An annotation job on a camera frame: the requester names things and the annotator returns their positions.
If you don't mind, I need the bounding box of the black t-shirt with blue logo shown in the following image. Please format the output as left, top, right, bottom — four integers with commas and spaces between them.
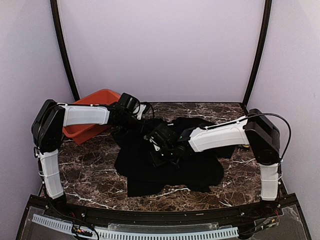
112, 129, 236, 197

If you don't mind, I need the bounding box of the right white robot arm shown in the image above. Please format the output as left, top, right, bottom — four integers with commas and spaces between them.
144, 108, 285, 217

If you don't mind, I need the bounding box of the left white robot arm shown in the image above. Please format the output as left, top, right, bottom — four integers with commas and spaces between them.
31, 93, 152, 218

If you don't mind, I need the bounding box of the orange plastic tub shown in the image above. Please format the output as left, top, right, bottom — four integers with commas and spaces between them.
62, 89, 120, 145

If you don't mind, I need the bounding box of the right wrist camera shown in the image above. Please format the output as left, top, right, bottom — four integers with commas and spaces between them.
147, 133, 168, 151

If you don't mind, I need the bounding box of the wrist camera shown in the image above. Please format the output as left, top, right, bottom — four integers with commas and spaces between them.
147, 133, 168, 151
132, 101, 155, 120

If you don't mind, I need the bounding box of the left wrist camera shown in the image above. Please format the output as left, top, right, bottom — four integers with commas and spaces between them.
132, 101, 155, 120

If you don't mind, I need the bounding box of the white slotted cable duct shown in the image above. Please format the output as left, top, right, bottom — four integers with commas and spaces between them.
31, 214, 239, 240

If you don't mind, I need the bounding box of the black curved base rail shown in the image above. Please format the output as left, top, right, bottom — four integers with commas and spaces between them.
15, 194, 312, 240

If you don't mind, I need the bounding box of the left black frame post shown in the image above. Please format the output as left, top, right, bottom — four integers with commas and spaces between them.
50, 0, 80, 101

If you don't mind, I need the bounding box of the black frame post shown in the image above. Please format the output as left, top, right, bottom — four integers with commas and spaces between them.
240, 0, 273, 111
50, 0, 80, 101

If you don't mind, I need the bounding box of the right black frame post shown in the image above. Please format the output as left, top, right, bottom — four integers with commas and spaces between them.
240, 0, 273, 111

